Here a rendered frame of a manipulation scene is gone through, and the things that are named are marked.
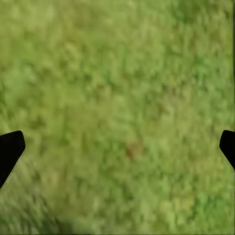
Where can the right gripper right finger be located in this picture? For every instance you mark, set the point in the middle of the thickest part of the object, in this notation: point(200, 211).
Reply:
point(227, 146)

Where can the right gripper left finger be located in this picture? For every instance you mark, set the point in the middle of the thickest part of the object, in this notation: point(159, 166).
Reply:
point(12, 146)

